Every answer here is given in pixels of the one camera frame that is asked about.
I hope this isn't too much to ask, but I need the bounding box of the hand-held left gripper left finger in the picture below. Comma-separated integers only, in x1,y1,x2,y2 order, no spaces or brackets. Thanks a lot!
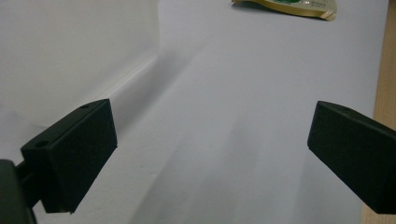
20,98,119,215

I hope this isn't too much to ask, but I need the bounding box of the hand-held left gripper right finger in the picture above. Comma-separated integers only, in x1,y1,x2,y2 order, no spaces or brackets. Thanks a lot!
306,100,396,215

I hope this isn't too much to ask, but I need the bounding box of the white upright board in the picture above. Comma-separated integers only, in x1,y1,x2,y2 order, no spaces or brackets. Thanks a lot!
0,0,161,166

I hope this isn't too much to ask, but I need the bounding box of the gold and green foil pouch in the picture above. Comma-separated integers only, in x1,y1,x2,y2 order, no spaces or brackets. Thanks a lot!
231,0,338,22

